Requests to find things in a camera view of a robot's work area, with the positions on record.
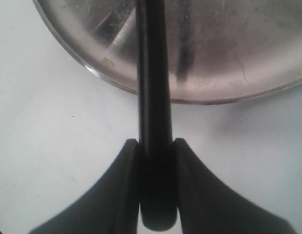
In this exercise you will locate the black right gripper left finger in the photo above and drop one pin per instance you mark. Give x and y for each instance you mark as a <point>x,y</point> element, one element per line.
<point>109,207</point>

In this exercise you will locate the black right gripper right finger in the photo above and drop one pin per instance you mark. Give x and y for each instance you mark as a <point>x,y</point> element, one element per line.
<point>209,206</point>

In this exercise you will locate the black knife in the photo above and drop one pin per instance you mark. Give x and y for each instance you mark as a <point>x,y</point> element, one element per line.
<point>158,177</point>

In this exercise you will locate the round steel plate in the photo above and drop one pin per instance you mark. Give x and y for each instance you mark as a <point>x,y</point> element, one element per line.
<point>219,51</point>

